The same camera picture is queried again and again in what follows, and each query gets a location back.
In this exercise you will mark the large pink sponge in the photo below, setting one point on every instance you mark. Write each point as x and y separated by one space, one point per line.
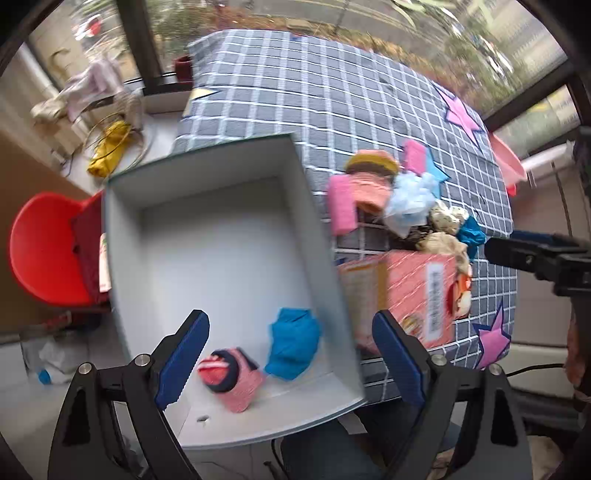
341 205

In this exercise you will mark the leopard print scrunchie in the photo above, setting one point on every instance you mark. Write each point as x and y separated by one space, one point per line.
416 235

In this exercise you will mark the red patterned carton box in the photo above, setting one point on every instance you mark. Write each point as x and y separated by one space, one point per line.
413 286

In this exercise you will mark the cream polka dot scrunchie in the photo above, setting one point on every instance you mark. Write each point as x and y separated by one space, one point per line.
447 219

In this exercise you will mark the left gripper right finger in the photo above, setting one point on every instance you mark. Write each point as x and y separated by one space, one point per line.
406 358

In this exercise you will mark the knitted burger toy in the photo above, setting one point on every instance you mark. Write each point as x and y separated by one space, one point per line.
371 175

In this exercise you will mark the grey open storage box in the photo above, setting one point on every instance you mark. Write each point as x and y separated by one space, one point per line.
231 230

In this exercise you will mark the gold wire rack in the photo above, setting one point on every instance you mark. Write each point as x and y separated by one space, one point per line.
128 106

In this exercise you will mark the pink hanging cloth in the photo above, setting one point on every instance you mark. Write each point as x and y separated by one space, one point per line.
101 79

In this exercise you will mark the blue capped plastic bottle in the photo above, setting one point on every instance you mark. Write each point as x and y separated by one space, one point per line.
52 376

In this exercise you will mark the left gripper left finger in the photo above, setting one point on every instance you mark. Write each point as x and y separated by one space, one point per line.
174 358

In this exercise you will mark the blue cloth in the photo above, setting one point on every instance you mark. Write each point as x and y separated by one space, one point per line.
471 234
294 341

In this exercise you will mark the grey checked tablecloth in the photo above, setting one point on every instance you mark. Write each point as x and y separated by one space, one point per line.
336 100

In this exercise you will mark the light blue fluffy ball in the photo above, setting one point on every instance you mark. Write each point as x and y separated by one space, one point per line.
410 203

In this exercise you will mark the dark red cup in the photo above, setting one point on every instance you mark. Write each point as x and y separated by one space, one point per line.
183 69

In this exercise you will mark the pink plastic basin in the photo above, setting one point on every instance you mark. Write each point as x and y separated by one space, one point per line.
509 164

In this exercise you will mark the small pink sponge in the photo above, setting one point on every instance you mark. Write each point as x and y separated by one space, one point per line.
415 154

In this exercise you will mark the red plastic chair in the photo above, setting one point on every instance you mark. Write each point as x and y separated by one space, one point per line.
53 250

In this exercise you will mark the orange toy piece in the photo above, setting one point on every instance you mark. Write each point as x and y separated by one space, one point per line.
460 296

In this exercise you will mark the pink striped sock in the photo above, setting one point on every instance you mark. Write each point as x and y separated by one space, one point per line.
232 377

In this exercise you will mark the yellow folded bag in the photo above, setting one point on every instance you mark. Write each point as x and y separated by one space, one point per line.
110 149

